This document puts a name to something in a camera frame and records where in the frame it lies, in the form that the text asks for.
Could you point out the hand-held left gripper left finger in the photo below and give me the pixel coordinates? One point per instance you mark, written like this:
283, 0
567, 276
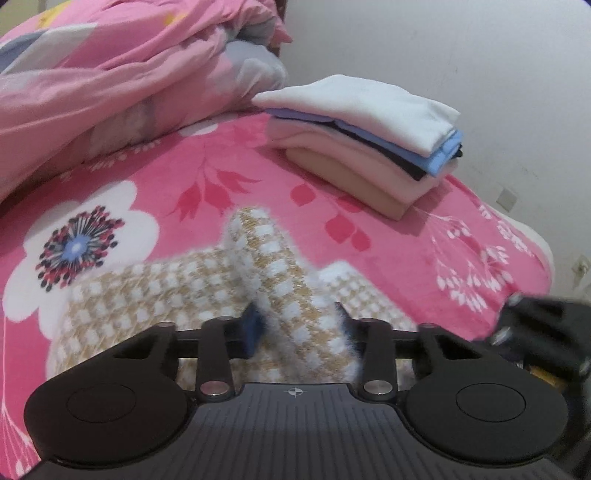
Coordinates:
253, 332

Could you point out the navy folded cloth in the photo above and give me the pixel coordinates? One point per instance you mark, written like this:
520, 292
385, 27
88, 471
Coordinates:
415, 170

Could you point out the beige white houndstooth knit cardigan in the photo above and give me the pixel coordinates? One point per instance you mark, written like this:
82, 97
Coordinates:
184, 286

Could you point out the white folded cloth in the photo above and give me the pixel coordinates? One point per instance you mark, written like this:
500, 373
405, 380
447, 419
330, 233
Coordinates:
369, 106

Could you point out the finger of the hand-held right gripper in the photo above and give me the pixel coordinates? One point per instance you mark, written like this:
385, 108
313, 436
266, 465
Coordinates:
521, 323

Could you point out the light blue folded cloth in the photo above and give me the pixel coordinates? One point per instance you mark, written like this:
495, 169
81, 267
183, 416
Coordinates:
434, 159

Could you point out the white wall socket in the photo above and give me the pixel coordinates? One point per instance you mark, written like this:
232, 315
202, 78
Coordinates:
508, 199

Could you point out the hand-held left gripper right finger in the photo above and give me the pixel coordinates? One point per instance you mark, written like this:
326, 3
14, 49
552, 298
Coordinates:
376, 350

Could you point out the tan folded cloth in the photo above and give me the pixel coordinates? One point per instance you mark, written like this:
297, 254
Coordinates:
341, 177

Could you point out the pink grey floral quilt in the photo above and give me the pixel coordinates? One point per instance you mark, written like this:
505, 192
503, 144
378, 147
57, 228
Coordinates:
115, 69

